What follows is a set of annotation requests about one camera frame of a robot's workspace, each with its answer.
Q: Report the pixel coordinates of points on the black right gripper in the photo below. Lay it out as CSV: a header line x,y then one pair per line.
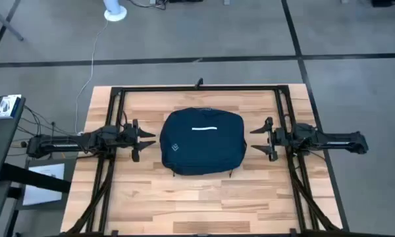
x,y
279,138

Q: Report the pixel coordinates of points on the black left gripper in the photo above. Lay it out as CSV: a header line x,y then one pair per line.
x,y
128,135

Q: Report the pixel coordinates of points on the dark navy duffel bag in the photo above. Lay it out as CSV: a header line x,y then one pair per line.
x,y
202,148

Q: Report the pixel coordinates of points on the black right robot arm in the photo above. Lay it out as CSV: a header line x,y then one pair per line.
x,y
329,140

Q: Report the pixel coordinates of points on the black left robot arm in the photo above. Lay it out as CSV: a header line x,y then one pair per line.
x,y
69,141

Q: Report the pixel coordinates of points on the grey board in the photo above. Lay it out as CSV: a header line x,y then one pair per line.
x,y
69,204

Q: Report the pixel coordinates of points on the white paper sheet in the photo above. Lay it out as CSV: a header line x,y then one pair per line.
x,y
42,184

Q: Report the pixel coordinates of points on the black desk crossbar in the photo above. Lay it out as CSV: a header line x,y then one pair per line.
x,y
36,177

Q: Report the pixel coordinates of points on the white and blue box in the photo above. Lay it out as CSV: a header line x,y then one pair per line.
x,y
6,107

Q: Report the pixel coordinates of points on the dark side desk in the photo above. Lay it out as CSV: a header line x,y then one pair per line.
x,y
0,148

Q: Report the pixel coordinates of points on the grey metal pole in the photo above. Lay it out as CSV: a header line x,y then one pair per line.
x,y
6,23

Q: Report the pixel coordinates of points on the black metal table frame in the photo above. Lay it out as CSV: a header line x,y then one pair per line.
x,y
145,89

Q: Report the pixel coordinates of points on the small black bracket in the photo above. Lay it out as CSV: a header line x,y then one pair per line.
x,y
199,83

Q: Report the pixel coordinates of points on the white pedestal stand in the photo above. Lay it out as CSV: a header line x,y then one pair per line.
x,y
115,13

